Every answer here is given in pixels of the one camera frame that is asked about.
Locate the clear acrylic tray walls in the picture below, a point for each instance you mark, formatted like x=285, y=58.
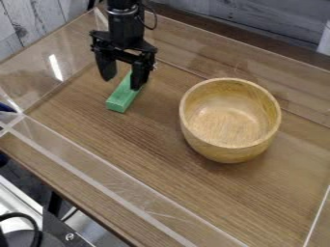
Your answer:
x=124, y=166

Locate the black table leg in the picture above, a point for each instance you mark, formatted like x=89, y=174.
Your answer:
x=56, y=204

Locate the green rectangular block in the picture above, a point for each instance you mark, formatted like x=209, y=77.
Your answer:
x=122, y=97

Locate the black metal bracket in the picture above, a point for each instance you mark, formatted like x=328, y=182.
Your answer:
x=58, y=235

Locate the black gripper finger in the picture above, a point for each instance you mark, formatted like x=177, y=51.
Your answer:
x=106, y=62
x=141, y=69

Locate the light wooden bowl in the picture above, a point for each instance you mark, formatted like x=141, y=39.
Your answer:
x=231, y=118

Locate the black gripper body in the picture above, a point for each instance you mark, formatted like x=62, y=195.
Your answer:
x=128, y=51

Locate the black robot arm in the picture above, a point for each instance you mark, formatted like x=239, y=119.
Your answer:
x=126, y=20

